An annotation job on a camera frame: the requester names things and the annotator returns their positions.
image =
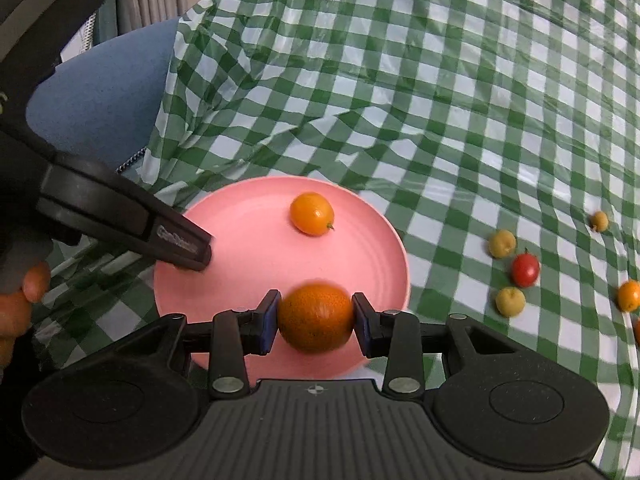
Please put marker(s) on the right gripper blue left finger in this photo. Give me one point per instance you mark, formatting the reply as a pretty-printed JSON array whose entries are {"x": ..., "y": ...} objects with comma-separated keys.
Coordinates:
[{"x": 236, "y": 335}]

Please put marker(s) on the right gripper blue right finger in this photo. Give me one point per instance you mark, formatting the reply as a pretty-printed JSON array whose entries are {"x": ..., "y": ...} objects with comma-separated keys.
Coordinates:
[{"x": 396, "y": 336}]

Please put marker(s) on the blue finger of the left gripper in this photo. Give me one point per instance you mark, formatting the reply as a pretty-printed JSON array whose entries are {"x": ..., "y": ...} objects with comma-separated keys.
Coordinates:
[{"x": 88, "y": 198}]

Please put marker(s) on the orange kumquat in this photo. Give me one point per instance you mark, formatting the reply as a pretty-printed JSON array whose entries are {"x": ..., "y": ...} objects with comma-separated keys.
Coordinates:
[
  {"x": 312, "y": 214},
  {"x": 628, "y": 296}
]

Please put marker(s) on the red cherry tomato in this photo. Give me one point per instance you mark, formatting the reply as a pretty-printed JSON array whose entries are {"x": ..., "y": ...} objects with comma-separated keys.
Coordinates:
[{"x": 525, "y": 270}]

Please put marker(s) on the orange mandarin with leaf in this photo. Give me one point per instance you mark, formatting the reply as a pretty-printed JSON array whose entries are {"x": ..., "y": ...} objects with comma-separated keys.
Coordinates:
[{"x": 637, "y": 330}]

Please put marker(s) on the person's left hand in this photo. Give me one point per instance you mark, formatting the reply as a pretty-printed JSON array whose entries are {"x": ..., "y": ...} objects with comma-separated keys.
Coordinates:
[{"x": 16, "y": 308}]

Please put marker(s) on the pink round plate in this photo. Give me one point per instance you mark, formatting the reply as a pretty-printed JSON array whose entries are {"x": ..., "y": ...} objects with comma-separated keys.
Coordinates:
[{"x": 256, "y": 248}]

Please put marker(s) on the green white checkered tablecloth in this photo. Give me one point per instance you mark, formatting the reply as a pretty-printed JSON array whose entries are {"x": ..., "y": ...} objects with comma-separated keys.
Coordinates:
[{"x": 455, "y": 119}]

